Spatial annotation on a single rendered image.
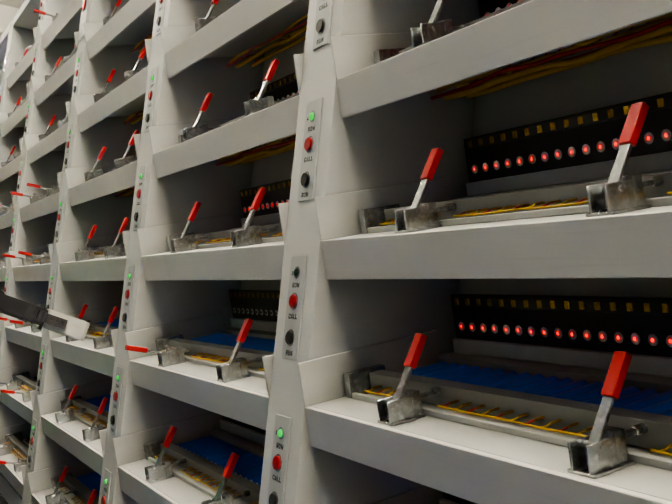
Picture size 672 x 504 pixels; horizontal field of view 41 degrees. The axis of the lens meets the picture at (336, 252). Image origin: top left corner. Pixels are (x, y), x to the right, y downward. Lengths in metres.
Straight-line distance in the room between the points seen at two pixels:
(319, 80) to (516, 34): 0.36
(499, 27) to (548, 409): 0.33
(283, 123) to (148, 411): 0.70
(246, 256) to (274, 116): 0.19
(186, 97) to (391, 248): 0.91
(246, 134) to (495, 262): 0.61
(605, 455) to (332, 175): 0.50
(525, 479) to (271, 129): 0.67
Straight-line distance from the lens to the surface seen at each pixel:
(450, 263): 0.83
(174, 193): 1.72
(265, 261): 1.18
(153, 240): 1.69
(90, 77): 2.44
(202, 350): 1.53
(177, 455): 1.61
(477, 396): 0.88
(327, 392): 1.05
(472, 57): 0.86
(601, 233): 0.69
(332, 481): 1.07
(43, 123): 3.11
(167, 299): 1.70
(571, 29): 0.77
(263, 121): 1.26
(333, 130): 1.06
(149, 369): 1.58
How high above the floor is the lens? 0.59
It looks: 5 degrees up
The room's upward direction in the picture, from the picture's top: 5 degrees clockwise
